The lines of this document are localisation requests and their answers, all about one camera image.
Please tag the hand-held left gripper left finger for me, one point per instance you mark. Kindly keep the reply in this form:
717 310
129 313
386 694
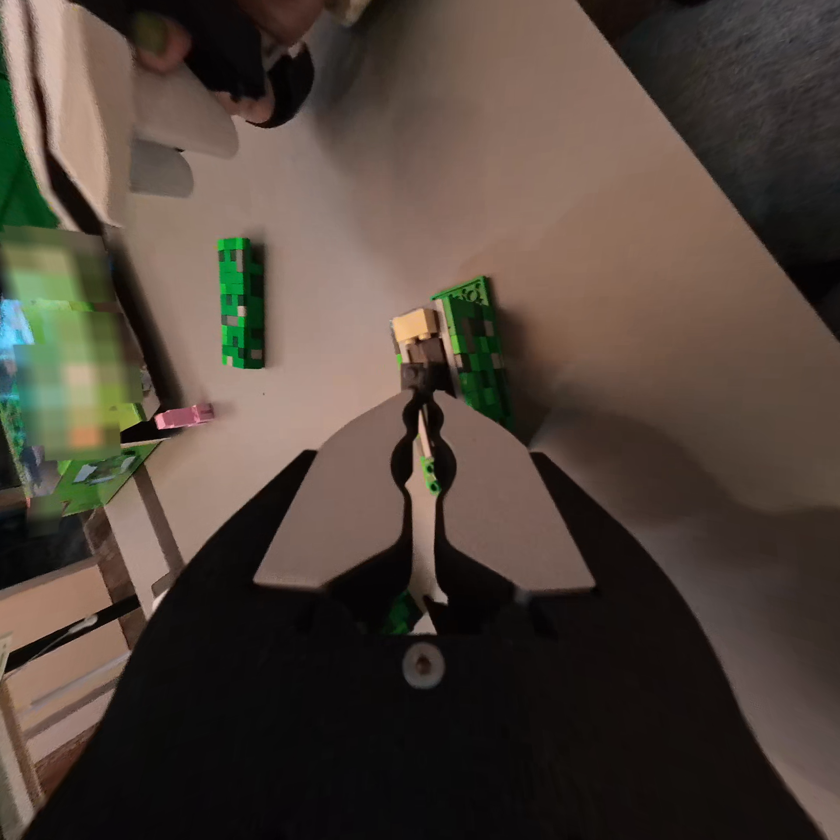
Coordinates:
341 505

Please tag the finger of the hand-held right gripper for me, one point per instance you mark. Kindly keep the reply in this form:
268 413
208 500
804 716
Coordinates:
161 170
187 115

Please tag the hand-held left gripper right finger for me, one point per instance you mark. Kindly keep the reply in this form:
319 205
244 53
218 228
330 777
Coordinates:
505 518

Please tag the green lego model with tan parts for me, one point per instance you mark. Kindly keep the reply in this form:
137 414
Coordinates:
476 341

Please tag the green lego box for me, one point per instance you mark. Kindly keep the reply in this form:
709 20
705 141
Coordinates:
26 190

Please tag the green pixelated lego block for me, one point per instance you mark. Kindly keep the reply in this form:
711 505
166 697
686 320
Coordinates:
241 302

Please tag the pink lego piece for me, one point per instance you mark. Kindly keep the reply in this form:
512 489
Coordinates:
185 416

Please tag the person's right hand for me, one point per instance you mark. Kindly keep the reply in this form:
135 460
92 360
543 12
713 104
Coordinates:
292 18

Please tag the white table leg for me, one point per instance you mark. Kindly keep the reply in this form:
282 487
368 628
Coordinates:
148 525

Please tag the beige wooden cabinet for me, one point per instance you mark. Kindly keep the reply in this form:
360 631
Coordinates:
59 590

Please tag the grey sofa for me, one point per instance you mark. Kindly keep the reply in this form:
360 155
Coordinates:
741 111

